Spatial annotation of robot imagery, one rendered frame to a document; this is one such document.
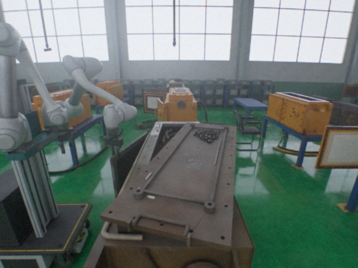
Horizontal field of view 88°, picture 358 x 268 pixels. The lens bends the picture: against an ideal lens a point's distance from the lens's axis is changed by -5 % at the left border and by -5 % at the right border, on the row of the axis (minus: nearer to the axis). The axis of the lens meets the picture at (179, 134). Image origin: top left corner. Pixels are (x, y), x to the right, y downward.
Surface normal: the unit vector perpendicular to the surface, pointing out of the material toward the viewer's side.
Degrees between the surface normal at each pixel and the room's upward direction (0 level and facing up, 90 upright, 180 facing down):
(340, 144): 90
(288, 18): 90
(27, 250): 0
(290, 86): 90
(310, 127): 90
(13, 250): 0
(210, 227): 0
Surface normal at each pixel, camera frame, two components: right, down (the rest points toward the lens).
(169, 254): -0.01, 0.33
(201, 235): 0.00, -0.95
